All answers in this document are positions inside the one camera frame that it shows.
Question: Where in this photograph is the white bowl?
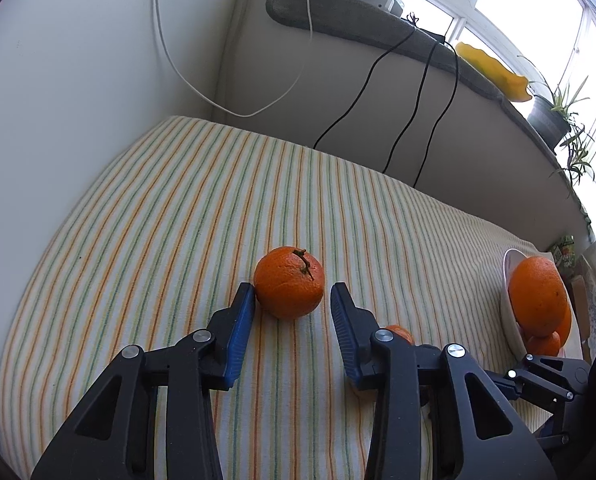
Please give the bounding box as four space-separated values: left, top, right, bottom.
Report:
500 248 579 359

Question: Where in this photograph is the large orange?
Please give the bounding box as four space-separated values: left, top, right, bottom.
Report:
508 256 566 338

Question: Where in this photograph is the small tangerine with stem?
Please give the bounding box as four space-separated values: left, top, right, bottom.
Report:
254 246 325 320

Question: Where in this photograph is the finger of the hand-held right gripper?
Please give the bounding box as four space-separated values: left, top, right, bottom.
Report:
532 411 574 450
484 354 592 403

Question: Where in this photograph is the black power adapter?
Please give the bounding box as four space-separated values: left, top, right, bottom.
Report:
403 11 449 45

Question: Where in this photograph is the green printed bag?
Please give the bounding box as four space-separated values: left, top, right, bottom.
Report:
549 236 587 269

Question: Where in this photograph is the potted spider plant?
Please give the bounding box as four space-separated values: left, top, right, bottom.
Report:
516 54 596 187

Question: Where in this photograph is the medium orange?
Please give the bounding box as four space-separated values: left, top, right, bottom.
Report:
524 300 574 358

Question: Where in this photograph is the black cable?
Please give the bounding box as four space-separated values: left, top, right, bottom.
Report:
381 40 441 174
412 42 460 189
312 25 419 151

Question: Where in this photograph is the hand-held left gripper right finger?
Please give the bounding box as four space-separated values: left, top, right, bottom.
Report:
329 281 561 480

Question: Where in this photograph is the cardboard box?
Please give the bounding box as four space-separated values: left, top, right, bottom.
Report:
569 234 596 343

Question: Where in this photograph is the grey windowsill cover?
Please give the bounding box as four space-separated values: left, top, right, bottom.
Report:
265 0 594 222

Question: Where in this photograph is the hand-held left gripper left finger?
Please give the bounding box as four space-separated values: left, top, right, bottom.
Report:
30 282 257 480

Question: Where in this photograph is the striped tablecloth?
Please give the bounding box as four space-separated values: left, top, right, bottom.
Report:
0 115 554 480

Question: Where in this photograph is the yellow cloth on sill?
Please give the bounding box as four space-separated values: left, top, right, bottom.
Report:
454 41 534 103

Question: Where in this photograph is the white cable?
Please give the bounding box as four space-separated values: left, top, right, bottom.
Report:
152 0 315 119

